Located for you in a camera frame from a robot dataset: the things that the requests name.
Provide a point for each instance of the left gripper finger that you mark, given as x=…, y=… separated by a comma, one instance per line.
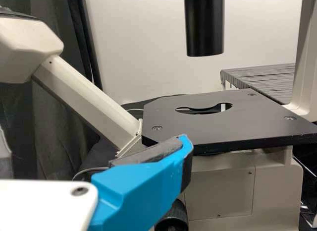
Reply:
x=138, y=181

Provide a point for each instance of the cream microscope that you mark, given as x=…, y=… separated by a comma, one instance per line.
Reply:
x=74, y=87

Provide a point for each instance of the black platform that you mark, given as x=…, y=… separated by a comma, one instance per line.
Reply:
x=267, y=82

